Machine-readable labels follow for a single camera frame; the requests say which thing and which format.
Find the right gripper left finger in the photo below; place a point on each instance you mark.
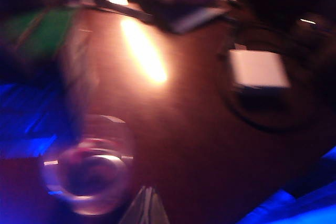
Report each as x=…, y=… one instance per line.
x=144, y=208

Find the dark flat tray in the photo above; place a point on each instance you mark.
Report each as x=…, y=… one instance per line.
x=194, y=19

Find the printed clear glass cup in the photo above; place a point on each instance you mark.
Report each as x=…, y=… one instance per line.
x=89, y=174

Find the white power adapter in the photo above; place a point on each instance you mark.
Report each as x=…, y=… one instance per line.
x=258, y=69

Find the Rubik's cube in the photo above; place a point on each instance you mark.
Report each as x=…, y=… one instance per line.
x=47, y=32

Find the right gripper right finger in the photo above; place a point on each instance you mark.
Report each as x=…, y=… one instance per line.
x=302, y=205

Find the black flat pouch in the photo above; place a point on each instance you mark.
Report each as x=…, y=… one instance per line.
x=123, y=10

